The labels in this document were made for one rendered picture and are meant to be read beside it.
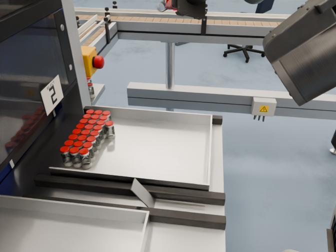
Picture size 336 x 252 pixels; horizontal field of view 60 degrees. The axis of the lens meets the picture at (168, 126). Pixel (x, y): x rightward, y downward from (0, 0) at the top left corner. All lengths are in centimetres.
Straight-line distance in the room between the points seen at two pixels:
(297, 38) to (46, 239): 51
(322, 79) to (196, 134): 55
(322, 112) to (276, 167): 50
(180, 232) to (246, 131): 183
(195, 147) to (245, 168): 130
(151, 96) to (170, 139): 97
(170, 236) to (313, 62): 40
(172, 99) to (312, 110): 78
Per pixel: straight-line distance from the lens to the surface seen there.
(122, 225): 58
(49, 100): 70
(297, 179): 205
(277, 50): 26
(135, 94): 173
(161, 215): 56
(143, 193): 58
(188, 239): 56
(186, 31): 151
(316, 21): 26
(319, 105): 180
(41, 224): 62
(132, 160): 70
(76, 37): 83
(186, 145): 74
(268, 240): 169
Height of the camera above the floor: 135
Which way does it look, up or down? 35 degrees down
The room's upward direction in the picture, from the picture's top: straight up
